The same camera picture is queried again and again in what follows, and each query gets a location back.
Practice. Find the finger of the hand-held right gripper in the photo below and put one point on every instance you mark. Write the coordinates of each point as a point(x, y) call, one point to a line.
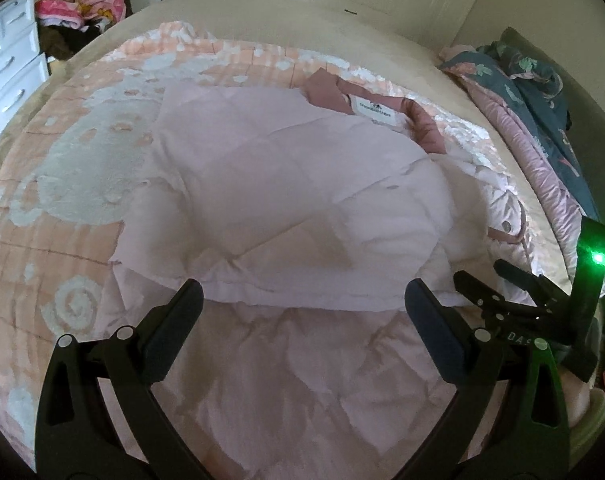
point(482, 292)
point(532, 282)

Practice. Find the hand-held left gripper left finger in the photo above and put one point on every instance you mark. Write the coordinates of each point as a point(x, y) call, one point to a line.
point(175, 332)

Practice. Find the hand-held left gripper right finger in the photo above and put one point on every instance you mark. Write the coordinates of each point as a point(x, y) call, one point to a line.
point(435, 335)

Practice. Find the pink quilted jacket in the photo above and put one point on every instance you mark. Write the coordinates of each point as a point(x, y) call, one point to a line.
point(302, 200)

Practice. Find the blue floral pink quilt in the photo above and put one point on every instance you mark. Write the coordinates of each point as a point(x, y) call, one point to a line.
point(532, 110)

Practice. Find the orange checked blanket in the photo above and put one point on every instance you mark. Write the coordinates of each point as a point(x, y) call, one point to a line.
point(72, 170)

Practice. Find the bed with beige sheet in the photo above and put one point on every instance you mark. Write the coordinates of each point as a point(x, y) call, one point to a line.
point(362, 35)

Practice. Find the dark clothing pile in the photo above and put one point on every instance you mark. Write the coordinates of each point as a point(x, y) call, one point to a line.
point(65, 42)

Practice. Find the white drawer chest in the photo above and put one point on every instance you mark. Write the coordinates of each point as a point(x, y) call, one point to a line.
point(10, 60)

